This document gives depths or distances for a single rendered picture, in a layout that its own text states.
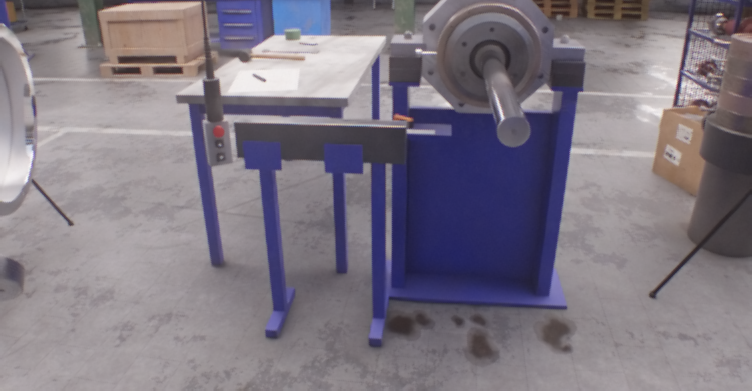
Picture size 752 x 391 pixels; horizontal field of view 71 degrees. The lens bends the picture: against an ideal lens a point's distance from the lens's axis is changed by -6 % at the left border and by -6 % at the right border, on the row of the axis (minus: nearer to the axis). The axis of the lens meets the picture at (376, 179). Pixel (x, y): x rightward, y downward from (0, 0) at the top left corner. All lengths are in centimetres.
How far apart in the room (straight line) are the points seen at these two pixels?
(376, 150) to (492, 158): 62
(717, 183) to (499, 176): 122
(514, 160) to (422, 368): 93
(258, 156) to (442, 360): 103
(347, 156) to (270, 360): 84
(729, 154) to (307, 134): 203
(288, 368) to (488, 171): 114
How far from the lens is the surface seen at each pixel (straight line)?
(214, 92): 153
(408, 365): 221
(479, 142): 238
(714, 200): 322
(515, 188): 247
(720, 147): 310
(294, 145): 204
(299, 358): 225
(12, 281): 108
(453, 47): 199
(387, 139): 197
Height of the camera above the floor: 148
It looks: 24 degrees down
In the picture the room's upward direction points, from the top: straight up
